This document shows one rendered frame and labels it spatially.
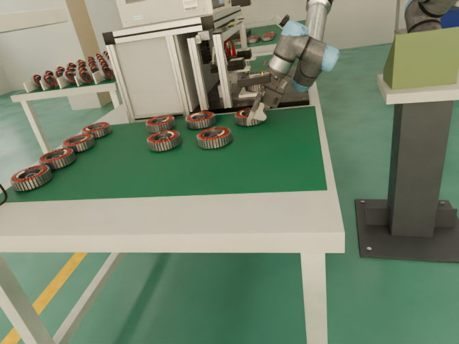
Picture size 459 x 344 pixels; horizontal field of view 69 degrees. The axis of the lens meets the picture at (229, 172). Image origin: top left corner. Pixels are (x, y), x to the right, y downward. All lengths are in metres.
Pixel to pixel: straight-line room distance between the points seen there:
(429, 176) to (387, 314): 0.61
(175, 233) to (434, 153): 1.22
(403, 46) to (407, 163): 0.50
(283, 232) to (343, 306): 0.90
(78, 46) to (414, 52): 4.58
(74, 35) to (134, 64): 3.95
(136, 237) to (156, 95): 0.81
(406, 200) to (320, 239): 1.10
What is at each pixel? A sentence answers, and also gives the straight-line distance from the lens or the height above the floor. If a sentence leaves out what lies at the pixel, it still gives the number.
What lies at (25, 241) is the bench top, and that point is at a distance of 0.94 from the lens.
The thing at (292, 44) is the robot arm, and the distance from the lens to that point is 1.13.
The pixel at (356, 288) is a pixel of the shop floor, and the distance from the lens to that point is 1.60.
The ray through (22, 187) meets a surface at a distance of 1.16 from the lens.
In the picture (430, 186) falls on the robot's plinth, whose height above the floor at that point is 0.30.
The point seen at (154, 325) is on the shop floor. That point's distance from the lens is 1.59.
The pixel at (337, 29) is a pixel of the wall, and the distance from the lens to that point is 6.90.
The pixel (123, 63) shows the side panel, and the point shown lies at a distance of 1.48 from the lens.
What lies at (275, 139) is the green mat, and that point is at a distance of 1.07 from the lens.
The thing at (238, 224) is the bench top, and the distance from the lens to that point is 0.70.
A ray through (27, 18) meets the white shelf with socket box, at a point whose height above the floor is 1.19.
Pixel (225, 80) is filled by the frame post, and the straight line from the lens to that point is 1.36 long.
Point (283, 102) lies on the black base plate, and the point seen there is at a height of 0.77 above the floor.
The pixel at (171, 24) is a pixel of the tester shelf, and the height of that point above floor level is 1.11.
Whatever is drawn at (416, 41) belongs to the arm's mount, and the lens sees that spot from 1.48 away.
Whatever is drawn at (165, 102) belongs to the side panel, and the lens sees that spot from 1.45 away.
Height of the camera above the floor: 1.16
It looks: 27 degrees down
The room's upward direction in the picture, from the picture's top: 10 degrees counter-clockwise
